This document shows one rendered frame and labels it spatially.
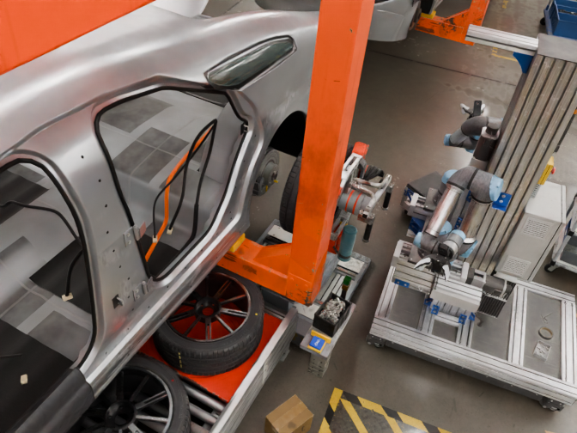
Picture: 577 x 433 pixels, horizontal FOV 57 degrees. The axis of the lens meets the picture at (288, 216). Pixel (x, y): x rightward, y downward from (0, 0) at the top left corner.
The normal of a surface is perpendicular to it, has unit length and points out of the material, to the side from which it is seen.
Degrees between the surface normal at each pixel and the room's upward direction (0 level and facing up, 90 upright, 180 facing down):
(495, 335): 0
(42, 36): 90
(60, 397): 65
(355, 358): 0
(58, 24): 90
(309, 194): 90
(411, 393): 0
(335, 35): 90
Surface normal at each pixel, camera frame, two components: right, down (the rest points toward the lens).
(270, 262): -0.46, 0.58
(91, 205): 0.88, 0.22
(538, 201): 0.08, -0.73
